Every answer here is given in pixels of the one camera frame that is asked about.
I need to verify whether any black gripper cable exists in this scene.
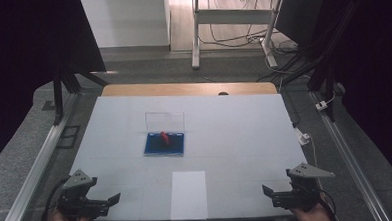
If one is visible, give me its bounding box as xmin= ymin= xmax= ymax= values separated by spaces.
xmin=38 ymin=175 xmax=74 ymax=221
xmin=315 ymin=177 xmax=339 ymax=221

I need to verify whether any white paper sheet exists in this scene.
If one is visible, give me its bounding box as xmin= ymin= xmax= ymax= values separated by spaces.
xmin=168 ymin=170 xmax=210 ymax=221

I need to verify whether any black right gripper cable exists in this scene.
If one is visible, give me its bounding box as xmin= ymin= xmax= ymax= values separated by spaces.
xmin=315 ymin=177 xmax=339 ymax=221

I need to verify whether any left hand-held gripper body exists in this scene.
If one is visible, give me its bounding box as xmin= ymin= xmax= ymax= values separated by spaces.
xmin=54 ymin=167 xmax=112 ymax=221

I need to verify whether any black metal stand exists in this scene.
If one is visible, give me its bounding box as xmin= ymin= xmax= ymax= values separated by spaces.
xmin=302 ymin=0 xmax=348 ymax=124
xmin=49 ymin=62 xmax=113 ymax=127

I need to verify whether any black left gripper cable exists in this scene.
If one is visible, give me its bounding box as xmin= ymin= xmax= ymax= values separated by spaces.
xmin=38 ymin=175 xmax=74 ymax=221

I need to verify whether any aluminium rail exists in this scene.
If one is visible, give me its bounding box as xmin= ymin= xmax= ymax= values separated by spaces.
xmin=308 ymin=87 xmax=392 ymax=221
xmin=0 ymin=91 xmax=87 ymax=221

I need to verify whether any white adapter with cable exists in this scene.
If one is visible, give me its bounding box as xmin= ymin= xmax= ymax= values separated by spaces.
xmin=314 ymin=92 xmax=338 ymax=112

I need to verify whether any blue ink pad box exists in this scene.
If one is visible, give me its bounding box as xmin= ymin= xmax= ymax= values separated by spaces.
xmin=141 ymin=110 xmax=187 ymax=159

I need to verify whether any black curtain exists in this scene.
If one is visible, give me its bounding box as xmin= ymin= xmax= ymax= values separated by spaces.
xmin=0 ymin=0 xmax=111 ymax=171
xmin=323 ymin=0 xmax=392 ymax=194

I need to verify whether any wooden table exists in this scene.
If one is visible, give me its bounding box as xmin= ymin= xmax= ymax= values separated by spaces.
xmin=101 ymin=76 xmax=278 ymax=103

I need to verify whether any person's right hand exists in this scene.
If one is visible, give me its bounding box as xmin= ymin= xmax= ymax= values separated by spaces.
xmin=289 ymin=194 xmax=333 ymax=221

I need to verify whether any white desk frame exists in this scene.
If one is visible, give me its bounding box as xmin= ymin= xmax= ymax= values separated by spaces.
xmin=188 ymin=0 xmax=287 ymax=72

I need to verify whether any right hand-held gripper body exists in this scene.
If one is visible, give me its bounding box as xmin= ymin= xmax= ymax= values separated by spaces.
xmin=269 ymin=160 xmax=337 ymax=213

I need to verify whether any tangle of floor cables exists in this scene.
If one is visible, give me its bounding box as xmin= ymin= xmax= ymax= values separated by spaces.
xmin=197 ymin=0 xmax=303 ymax=59

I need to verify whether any white plug with cable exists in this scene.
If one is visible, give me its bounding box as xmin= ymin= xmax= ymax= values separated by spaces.
xmin=294 ymin=125 xmax=319 ymax=174

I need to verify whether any white cabinet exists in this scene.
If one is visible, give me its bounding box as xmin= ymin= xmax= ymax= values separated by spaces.
xmin=80 ymin=0 xmax=173 ymax=50

